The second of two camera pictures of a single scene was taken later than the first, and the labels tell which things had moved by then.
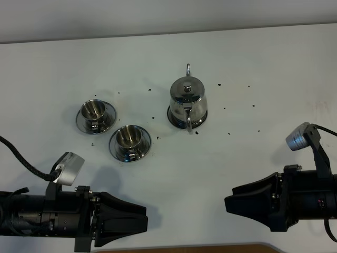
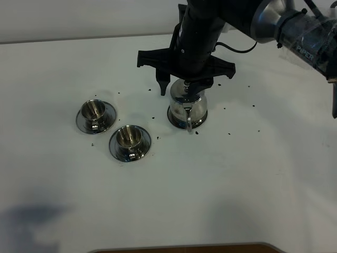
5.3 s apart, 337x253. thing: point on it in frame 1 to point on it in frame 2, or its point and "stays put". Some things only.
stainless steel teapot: x=187 y=106 stays put
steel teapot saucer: x=183 y=124 stays put
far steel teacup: x=93 y=112 stays put
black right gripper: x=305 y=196 to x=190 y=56
